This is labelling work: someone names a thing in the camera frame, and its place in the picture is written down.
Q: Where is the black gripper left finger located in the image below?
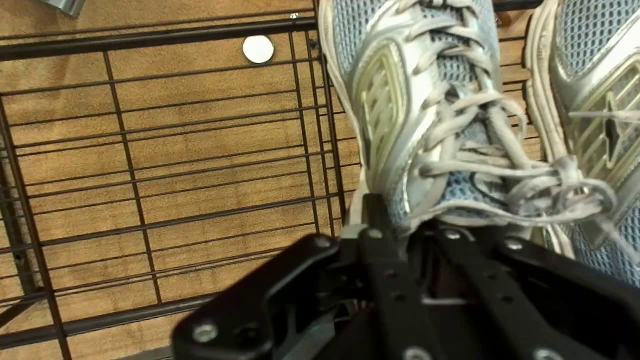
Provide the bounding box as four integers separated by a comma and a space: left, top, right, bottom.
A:
170, 192, 429, 360

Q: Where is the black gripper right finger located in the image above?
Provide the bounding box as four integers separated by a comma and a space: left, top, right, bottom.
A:
432, 226, 640, 360

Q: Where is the black metal shoe rack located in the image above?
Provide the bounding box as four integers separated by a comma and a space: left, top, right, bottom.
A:
0, 0, 556, 360

